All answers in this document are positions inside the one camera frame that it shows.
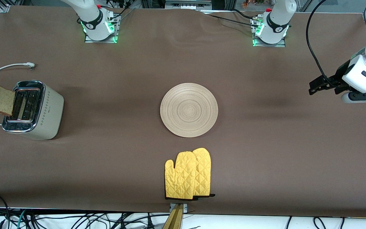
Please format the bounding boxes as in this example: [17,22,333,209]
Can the round wooden plate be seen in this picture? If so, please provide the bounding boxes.
[160,83,219,138]

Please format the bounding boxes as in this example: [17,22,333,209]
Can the cream and chrome toaster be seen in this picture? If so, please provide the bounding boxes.
[2,80,64,141]

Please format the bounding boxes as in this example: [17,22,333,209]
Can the orange background object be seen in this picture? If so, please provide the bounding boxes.
[242,0,266,8]

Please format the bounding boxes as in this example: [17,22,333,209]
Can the yellow quilted oven mitt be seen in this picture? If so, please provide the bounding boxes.
[192,148,216,199]
[165,151,199,200]

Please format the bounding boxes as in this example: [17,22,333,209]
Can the brown table cover mat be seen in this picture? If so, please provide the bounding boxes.
[0,6,366,218]

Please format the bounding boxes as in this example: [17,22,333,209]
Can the wooden bar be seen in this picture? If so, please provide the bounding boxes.
[162,204,184,229]

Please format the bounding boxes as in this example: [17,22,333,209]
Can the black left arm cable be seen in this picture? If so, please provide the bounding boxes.
[306,0,341,88]

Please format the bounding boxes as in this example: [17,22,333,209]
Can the white toaster power cable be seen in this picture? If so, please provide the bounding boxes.
[0,62,37,126]

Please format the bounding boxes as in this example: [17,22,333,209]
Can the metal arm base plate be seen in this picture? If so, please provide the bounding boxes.
[85,16,119,43]
[252,17,287,47]

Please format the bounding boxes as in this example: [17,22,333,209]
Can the long black base cable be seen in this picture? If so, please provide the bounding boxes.
[199,9,260,29]

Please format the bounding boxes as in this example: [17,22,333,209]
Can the teal cable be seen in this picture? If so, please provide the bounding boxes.
[17,209,27,229]

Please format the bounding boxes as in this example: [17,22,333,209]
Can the silver aluminium frame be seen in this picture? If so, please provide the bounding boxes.
[165,0,212,10]

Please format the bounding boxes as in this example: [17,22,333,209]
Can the short black base cables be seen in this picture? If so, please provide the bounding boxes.
[107,0,135,21]

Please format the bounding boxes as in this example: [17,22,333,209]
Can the black cable tangle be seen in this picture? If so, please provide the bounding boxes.
[10,210,167,229]

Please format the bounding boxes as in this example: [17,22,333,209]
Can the small metal bracket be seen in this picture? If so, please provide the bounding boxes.
[169,203,188,213]

